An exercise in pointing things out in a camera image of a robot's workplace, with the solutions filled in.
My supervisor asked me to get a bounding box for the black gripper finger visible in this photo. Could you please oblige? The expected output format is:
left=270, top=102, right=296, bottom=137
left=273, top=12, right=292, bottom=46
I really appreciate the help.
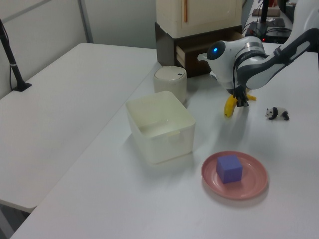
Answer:
left=236, top=95, right=250, bottom=109

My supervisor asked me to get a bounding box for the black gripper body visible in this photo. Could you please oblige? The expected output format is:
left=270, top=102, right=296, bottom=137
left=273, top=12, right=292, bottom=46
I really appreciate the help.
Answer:
left=227, top=85, right=248, bottom=101

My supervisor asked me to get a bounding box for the black and white panda toy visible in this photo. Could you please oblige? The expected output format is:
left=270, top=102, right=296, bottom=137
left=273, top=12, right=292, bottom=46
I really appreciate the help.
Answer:
left=265, top=106, right=290, bottom=121

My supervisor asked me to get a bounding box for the yellow toy banana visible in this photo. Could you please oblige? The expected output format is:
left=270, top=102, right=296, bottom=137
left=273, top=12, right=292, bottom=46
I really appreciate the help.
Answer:
left=223, top=94, right=257, bottom=120

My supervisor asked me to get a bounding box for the small cream lidded trash can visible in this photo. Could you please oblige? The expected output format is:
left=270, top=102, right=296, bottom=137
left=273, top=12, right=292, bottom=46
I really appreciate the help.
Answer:
left=153, top=65, right=188, bottom=104

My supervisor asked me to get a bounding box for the black electronics box red light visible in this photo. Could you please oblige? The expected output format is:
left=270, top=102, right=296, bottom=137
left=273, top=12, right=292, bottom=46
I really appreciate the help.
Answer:
left=264, top=27, right=293, bottom=43

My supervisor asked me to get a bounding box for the purple cube block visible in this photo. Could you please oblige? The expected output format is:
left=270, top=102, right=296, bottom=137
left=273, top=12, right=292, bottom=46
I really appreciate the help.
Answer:
left=216, top=154, right=243, bottom=184

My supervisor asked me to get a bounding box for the pink plastic plate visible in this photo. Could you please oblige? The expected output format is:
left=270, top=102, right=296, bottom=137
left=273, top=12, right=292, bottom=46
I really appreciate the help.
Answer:
left=201, top=150, right=269, bottom=201

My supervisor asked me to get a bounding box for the dark grey pad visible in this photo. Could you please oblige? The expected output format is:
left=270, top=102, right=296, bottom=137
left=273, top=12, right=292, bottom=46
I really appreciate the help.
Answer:
left=268, top=17, right=286, bottom=27

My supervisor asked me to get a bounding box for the dark brown wooden cabinet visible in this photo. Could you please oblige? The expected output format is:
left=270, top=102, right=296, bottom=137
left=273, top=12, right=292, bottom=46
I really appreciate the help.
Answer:
left=154, top=21, right=242, bottom=79

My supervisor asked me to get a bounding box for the black monitor stand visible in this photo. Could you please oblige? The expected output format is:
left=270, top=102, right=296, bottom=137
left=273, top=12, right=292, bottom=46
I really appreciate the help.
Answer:
left=249, top=0, right=271, bottom=35

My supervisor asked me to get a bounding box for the brown cardboard box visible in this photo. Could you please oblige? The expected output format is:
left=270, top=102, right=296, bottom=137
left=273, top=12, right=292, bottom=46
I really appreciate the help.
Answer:
left=252, top=8, right=281, bottom=17

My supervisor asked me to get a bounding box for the cream open plastic storage bin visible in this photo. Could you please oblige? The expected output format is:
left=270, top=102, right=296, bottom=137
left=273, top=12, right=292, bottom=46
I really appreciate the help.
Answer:
left=125, top=91, right=196, bottom=165

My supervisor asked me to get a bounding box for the black camera stand pole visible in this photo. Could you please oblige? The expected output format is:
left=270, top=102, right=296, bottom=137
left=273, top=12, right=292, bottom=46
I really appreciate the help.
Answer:
left=0, top=18, right=32, bottom=92

